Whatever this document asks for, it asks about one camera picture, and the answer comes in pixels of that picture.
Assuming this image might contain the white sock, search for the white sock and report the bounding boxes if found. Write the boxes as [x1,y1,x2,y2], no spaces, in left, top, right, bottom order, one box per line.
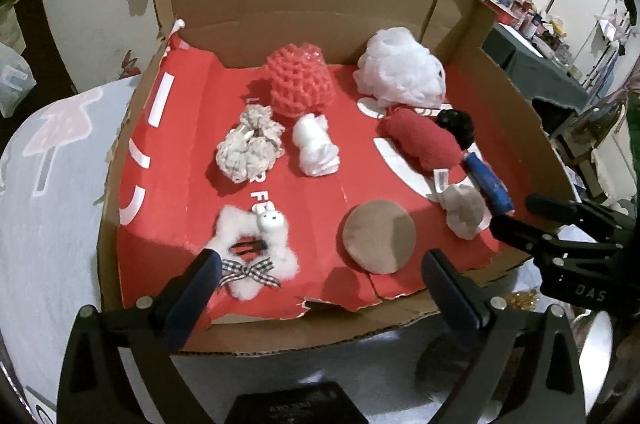
[291,113,342,177]

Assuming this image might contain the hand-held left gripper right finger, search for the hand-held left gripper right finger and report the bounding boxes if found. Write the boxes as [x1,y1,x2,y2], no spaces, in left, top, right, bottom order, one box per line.
[421,248,587,424]

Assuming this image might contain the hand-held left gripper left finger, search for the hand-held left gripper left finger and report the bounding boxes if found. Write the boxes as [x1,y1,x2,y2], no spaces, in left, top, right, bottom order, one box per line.
[57,248,222,424]

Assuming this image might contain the small glass jar gold contents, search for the small glass jar gold contents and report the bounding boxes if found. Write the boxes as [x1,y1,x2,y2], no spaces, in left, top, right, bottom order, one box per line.
[505,291,541,312]

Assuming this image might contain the clear plastic bag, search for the clear plastic bag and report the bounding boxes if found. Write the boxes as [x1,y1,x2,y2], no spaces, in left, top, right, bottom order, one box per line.
[0,41,37,119]

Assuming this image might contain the dark patterned square box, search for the dark patterned square box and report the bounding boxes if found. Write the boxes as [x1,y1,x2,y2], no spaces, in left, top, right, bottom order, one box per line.
[234,381,362,424]

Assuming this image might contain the grey and white cloth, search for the grey and white cloth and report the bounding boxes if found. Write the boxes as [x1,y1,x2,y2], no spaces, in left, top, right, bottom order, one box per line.
[439,184,493,241]

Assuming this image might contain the dark brown door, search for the dark brown door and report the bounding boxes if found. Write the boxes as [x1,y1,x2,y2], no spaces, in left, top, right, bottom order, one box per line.
[0,0,81,125]

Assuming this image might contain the brown round pad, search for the brown round pad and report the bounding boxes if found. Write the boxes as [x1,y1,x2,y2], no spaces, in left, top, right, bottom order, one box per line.
[341,200,418,275]

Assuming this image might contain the black fluffy scrunchie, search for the black fluffy scrunchie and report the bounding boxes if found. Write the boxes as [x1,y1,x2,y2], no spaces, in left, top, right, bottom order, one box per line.
[436,109,475,151]

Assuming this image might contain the white mesh bath pouf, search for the white mesh bath pouf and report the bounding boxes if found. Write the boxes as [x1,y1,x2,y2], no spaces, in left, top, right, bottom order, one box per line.
[352,28,446,109]

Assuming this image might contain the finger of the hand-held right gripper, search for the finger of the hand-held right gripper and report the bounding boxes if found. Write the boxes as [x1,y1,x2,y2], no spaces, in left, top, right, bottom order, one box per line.
[525,195,596,225]
[490,214,551,255]

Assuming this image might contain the red plush pouch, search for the red plush pouch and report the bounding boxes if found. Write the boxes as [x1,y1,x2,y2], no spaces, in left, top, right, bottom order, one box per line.
[377,106,463,205]

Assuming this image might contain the blue cloth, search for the blue cloth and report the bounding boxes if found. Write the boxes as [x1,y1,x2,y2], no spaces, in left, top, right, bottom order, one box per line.
[462,151,516,215]

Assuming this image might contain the white fluffy star hair clip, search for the white fluffy star hair clip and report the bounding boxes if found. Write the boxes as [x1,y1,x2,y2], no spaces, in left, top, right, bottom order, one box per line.
[200,201,301,302]

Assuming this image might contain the coral mesh bath pouf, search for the coral mesh bath pouf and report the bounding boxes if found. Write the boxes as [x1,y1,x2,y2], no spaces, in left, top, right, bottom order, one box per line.
[265,42,333,119]

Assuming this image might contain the cluttered dark side table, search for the cluttered dark side table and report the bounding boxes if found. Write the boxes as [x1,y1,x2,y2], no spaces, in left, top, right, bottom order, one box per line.
[450,0,586,74]

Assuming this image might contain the beige crochet scrunchie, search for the beige crochet scrunchie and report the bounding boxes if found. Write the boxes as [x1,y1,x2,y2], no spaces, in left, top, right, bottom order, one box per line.
[216,106,286,183]

